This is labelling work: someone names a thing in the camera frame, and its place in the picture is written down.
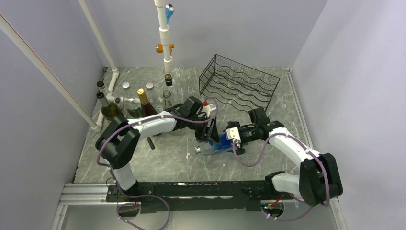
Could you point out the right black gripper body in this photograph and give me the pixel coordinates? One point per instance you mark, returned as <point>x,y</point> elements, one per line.
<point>249,134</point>

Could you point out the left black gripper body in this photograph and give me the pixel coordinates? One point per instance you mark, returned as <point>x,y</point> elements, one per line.
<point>200,129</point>

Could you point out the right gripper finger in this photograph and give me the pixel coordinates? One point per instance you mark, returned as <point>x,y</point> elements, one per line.
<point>232,124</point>
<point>238,149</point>

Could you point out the blue square glass bottle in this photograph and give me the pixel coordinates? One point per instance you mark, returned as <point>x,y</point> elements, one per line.
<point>209,147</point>

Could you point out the clear square bottle black cap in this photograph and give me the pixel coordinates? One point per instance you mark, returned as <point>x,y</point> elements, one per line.
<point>173,87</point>

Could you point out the clear slim bottle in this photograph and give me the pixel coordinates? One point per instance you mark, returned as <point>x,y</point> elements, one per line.
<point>169,99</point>

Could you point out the clear bottle dark label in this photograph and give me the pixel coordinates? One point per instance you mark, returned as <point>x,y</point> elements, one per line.
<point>153,96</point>

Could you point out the dark gold-foil wine bottle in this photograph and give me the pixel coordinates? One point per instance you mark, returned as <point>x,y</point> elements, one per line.
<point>146,106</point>

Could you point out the clear bottle silver cap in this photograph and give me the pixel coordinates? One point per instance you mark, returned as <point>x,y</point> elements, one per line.
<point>131,100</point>

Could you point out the dark green wine bottle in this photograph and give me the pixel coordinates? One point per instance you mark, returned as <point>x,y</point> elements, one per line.
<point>109,109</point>

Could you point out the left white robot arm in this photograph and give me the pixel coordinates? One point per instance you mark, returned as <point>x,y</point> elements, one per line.
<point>118,142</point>

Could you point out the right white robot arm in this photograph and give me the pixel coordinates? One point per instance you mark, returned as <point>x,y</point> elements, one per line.
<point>318,180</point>

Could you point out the blue pipe clip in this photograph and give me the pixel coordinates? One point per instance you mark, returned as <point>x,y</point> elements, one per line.
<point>169,11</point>

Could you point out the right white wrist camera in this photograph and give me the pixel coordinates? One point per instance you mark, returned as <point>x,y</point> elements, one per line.
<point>233,134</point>

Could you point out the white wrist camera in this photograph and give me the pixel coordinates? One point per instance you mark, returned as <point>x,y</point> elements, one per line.
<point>233,134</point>
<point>208,108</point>

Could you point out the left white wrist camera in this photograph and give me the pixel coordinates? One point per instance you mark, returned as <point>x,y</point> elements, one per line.
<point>208,108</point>

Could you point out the black wire wine rack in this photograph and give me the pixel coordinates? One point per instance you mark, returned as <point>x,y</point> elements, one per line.
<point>242,87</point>

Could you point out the black handled metal tool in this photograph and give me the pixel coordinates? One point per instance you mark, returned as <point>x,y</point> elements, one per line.
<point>150,142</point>

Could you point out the white PVC pipe frame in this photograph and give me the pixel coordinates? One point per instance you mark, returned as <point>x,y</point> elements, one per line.
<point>17,39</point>

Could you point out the aluminium frame rail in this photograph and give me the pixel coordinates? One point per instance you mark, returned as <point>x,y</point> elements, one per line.
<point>79,202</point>

